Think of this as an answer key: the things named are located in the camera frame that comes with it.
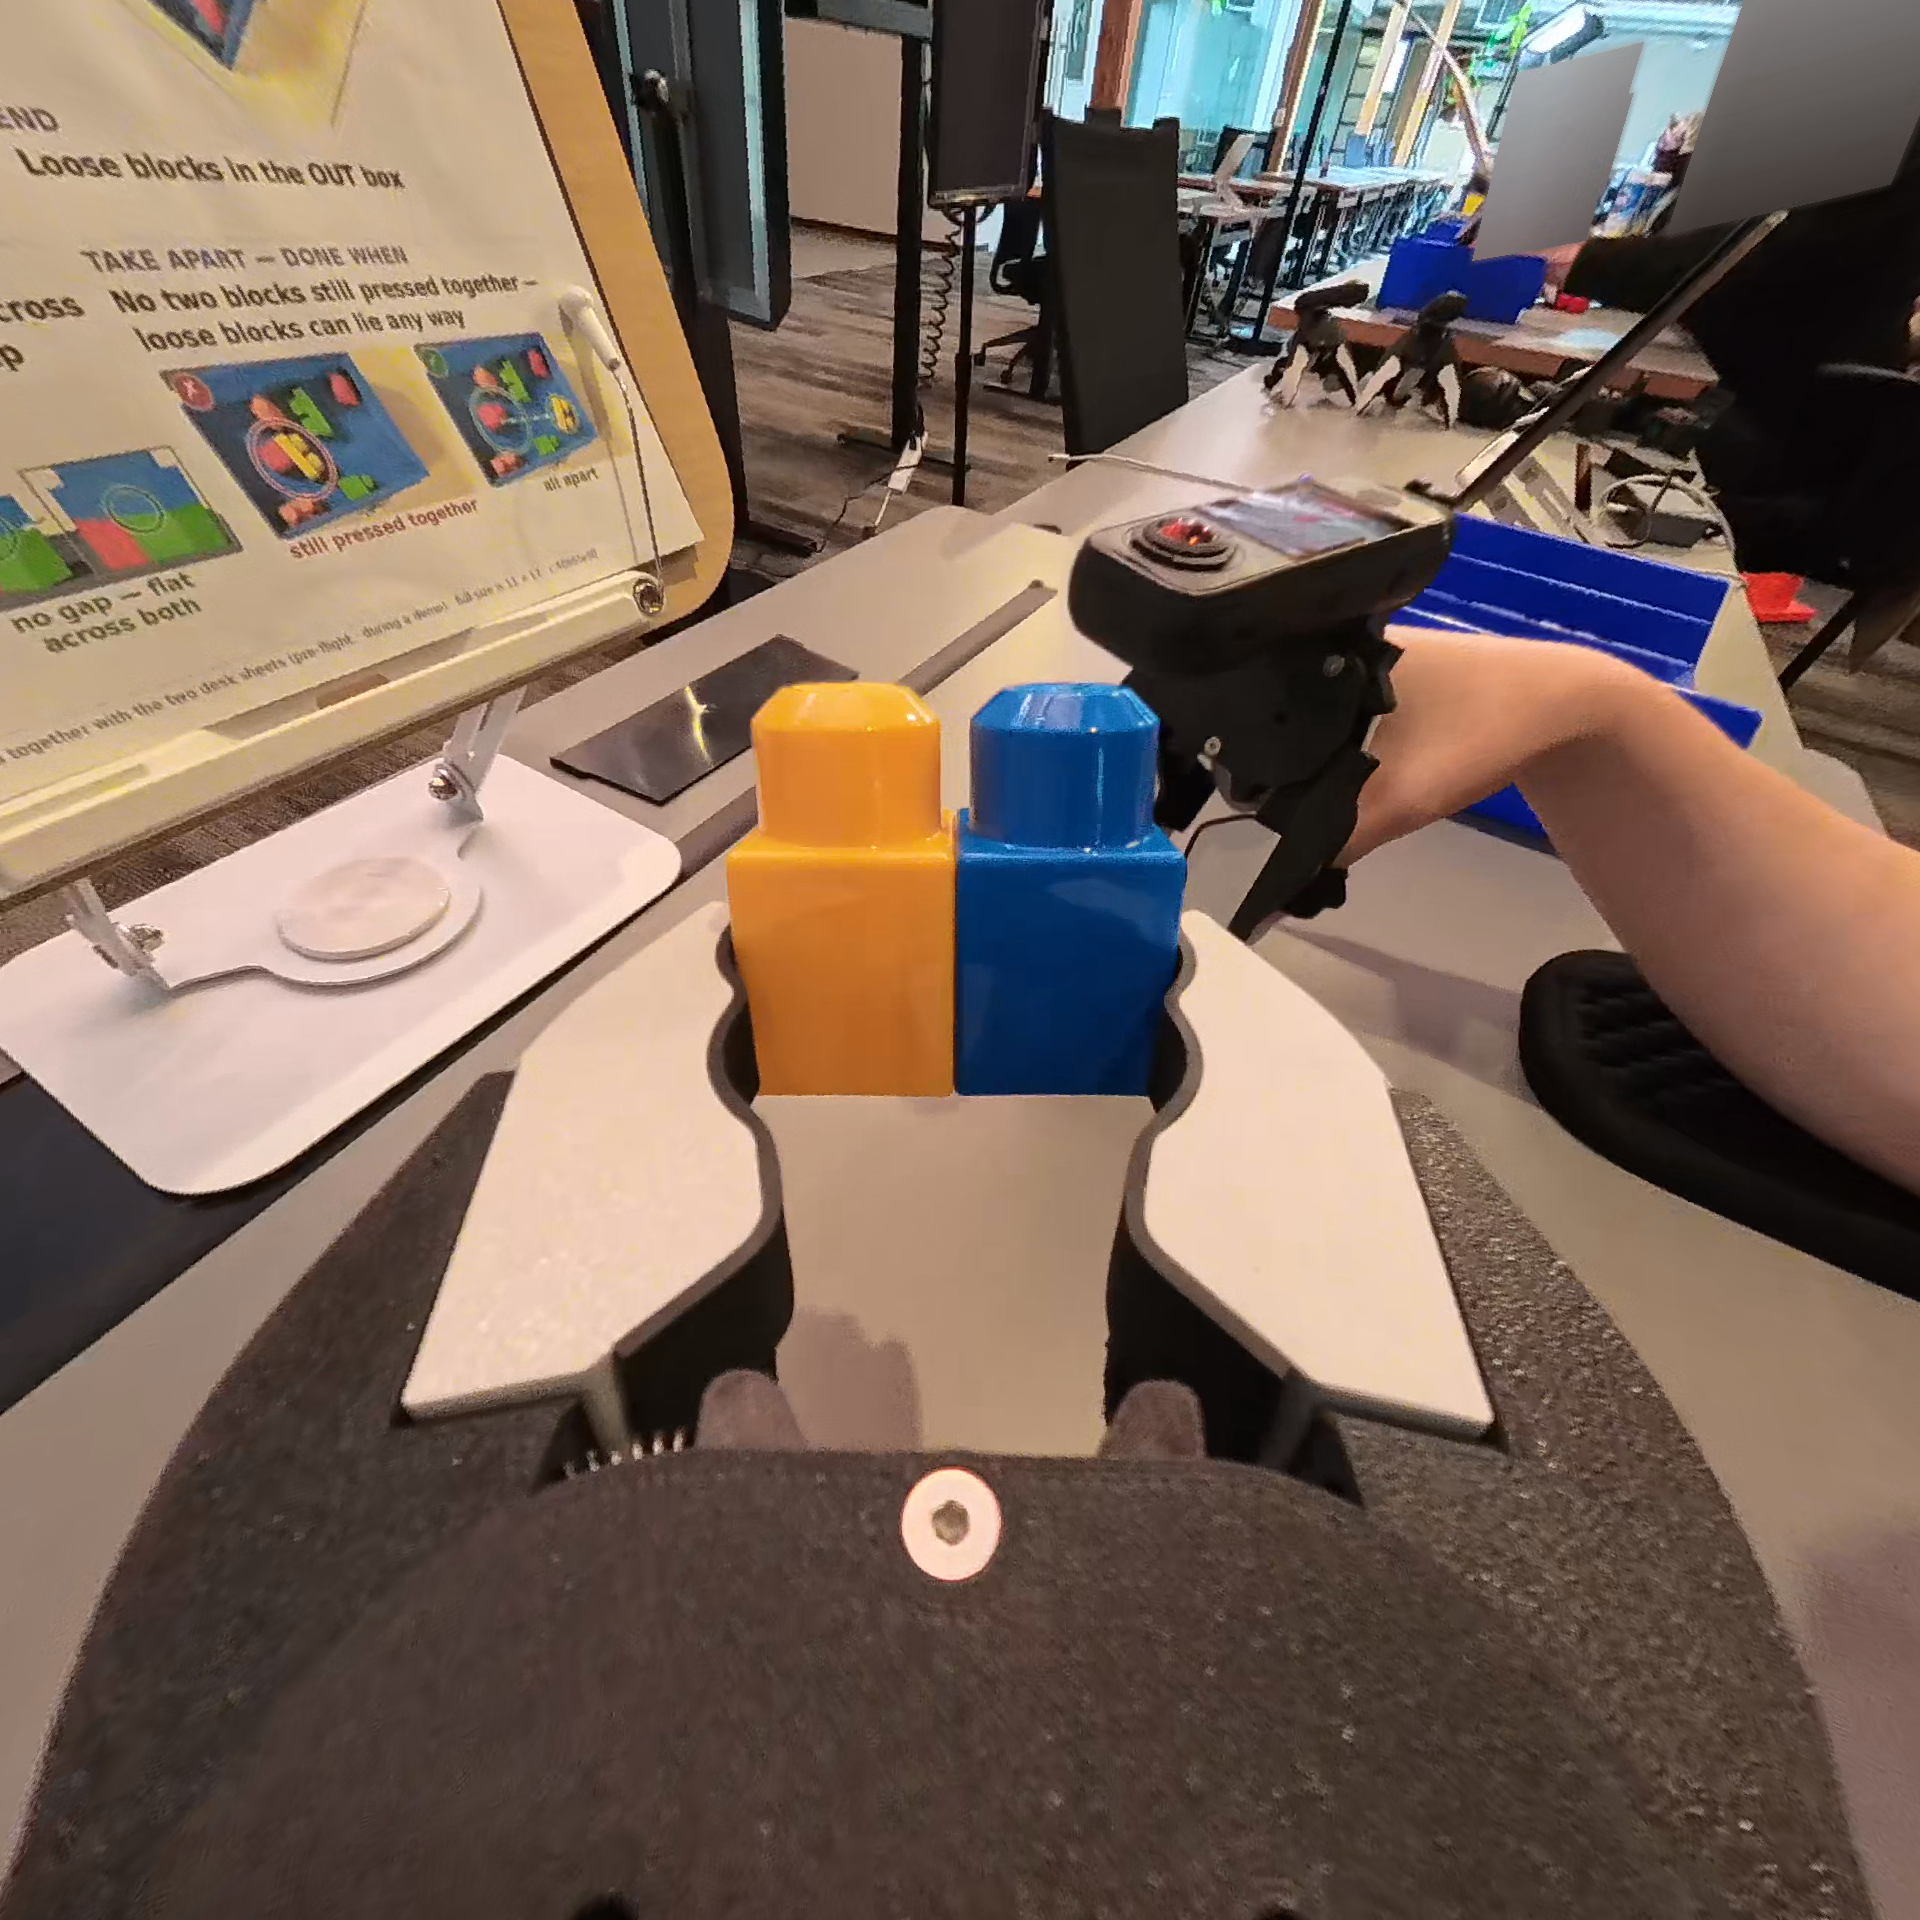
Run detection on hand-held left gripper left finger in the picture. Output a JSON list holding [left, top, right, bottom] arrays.
[[400, 904, 792, 1443]]

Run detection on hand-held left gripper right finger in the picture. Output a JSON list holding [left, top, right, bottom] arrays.
[[1118, 911, 1499, 1468]]

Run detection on blue plastic bin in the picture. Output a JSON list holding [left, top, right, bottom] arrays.
[[1387, 511, 1764, 846]]

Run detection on blue one-stud block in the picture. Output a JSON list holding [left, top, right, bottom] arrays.
[[952, 682, 1190, 1097]]

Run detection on yellow one-stud block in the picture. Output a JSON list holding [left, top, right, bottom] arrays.
[[726, 682, 959, 1097]]

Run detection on grey desk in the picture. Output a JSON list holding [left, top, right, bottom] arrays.
[[0, 360, 1920, 1920]]

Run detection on person's right hand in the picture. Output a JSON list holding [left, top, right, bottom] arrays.
[[1341, 627, 1531, 868]]

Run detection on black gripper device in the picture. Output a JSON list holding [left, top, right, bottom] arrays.
[[1352, 292, 1472, 433], [1264, 281, 1373, 412]]

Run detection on white board stand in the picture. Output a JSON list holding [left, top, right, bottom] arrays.
[[0, 690, 684, 1199]]

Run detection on row of blue bins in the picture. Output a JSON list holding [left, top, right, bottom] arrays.
[[1375, 222, 1550, 328]]

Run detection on tilted board stand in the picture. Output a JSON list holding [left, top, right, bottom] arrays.
[[1411, 210, 1789, 507]]

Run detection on black monitor on pole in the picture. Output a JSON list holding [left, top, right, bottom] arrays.
[[837, 0, 1051, 512]]

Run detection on wooden display board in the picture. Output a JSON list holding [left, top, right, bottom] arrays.
[[496, 0, 735, 641]]

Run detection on glass panel stand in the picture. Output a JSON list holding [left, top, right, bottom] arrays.
[[599, 0, 792, 332]]

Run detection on printed instruction sheet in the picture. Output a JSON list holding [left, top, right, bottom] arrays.
[[0, 0, 703, 770]]

